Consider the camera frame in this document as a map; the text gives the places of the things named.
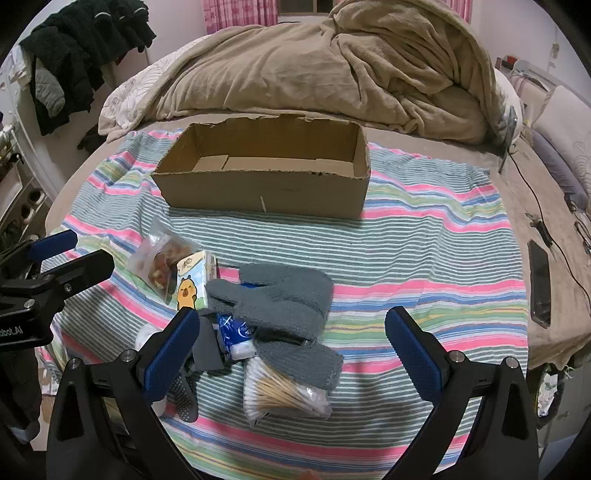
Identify grey pillow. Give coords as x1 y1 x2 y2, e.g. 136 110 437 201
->
531 129 589 208

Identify black smartphone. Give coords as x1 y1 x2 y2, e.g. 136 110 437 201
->
527 240 552 329

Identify white sock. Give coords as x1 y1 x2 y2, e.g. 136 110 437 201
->
136 323 160 352

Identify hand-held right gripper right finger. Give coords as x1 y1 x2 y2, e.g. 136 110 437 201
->
383 306 541 480

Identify striped pastel cloth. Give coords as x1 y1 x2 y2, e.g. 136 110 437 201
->
34 129 532 480

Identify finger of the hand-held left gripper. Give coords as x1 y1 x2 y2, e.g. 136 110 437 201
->
39 249 115 308
7 229 78 280

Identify colourful patterned cloth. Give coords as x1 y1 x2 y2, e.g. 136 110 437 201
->
175 251 218 311

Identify window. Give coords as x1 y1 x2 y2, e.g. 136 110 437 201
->
277 0 347 17

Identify metal shelf rack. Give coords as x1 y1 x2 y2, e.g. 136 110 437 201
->
0 111 51 241

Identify pink curtain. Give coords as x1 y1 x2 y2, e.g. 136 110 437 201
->
202 0 280 35
443 0 472 25

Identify brown cardboard box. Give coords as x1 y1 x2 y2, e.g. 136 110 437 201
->
151 114 371 220

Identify metal bed frame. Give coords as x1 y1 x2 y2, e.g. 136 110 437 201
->
496 55 591 104

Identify beige fleece blanket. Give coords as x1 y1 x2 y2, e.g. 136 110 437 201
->
99 0 502 144

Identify grey dark socks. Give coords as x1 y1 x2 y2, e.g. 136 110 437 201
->
204 263 334 342

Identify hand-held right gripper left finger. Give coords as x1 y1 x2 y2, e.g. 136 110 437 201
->
46 307 204 480

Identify hanging black clothes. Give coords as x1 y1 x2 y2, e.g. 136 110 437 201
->
18 0 158 137

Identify white embroidered pillow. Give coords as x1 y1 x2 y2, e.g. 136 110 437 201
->
531 85 591 195

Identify grey quilted garment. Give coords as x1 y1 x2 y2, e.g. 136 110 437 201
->
32 65 65 117

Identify grey dotted sock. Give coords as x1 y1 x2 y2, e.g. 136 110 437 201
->
168 318 227 423

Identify cotton swab bag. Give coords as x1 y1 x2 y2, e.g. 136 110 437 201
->
243 355 333 428

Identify black cable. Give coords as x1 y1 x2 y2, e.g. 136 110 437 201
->
501 152 591 301

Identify dark upright device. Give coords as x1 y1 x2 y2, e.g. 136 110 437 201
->
501 106 519 174

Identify grey knit glove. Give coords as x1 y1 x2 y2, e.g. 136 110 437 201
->
252 330 345 393

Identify clear snack bag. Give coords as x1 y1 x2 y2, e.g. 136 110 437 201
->
127 217 197 303

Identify blue and white packet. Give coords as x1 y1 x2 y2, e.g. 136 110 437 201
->
217 314 257 361

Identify white floral quilt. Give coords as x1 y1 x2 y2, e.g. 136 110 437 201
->
98 39 204 134

